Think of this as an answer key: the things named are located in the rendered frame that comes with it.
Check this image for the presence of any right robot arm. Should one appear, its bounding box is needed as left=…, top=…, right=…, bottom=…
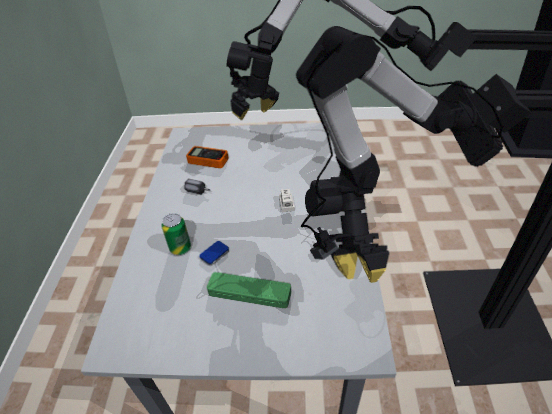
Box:
left=227, top=0, right=443, bottom=88

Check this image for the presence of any green soda can with yellow stripe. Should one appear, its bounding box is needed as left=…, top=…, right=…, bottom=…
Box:
left=162, top=213, right=191, bottom=255

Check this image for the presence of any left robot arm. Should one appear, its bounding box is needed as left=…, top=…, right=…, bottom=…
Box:
left=296, top=26, right=497, bottom=216

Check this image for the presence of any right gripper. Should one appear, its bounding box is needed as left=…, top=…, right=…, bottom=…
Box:
left=230, top=73, right=279, bottom=121

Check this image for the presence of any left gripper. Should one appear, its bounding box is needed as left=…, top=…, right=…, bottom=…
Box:
left=331, top=213, right=389, bottom=283

